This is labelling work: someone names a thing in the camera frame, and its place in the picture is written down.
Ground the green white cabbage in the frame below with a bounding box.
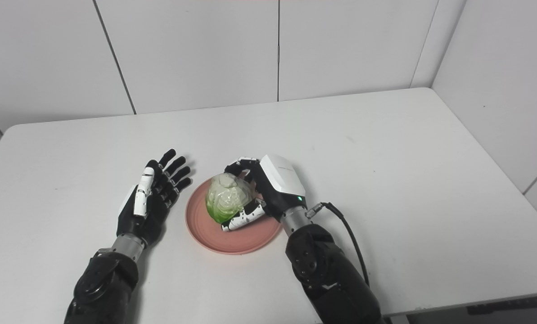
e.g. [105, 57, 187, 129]
[205, 174, 253, 225]

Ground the pink round plate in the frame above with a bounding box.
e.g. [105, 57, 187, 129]
[185, 176, 283, 255]

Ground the black under-table bracket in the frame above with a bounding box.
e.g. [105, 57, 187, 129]
[466, 296, 537, 315]

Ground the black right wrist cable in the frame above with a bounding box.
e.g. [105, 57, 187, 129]
[305, 202, 370, 286]

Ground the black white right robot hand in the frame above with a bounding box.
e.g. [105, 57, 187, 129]
[221, 154, 307, 232]

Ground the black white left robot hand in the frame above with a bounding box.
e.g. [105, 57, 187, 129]
[117, 149, 192, 246]

